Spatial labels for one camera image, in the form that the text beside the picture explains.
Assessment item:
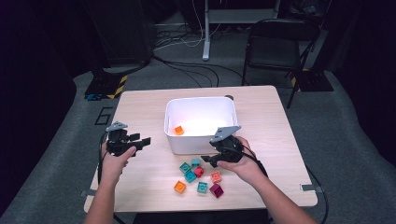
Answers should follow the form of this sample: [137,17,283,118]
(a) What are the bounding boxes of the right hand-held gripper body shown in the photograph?
[209,125,244,163]

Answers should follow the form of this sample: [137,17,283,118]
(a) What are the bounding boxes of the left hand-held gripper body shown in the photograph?
[106,120,138,158]

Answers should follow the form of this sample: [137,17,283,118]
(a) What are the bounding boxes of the white plastic storage box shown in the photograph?
[163,96,240,156]

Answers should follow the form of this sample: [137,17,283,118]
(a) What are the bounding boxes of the maroon toy block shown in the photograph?
[208,183,224,199]

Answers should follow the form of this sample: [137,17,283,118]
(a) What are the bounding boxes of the person's right hand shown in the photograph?
[218,135,265,188]

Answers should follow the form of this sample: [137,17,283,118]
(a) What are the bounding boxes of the person's left hand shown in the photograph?
[100,146,137,188]

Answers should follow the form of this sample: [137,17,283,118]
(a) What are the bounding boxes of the black striped stand base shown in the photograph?
[84,73,129,101]

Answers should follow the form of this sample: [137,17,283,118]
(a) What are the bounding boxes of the black folding chair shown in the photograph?
[242,18,323,109]

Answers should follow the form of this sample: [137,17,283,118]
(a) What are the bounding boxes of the large dark cabinet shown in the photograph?
[90,0,155,68]

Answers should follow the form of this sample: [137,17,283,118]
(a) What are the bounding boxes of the left hand-held gripper black cable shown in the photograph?
[97,132,110,186]

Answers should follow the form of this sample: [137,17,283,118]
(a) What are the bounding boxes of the hand-held gripper black cable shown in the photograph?
[230,144,330,224]
[97,132,110,186]

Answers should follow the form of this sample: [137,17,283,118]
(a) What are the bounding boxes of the black floor cable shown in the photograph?
[152,55,220,88]
[162,60,248,88]

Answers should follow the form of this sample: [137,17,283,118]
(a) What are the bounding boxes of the tangle of floor cables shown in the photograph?
[153,22,204,50]

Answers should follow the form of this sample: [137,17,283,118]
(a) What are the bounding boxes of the right hand-held gripper black cable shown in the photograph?
[230,144,330,224]

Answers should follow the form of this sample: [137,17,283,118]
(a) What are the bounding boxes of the white desk frame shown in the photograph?
[201,0,282,62]

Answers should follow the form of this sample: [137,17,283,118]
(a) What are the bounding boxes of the white cable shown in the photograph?
[178,0,205,49]

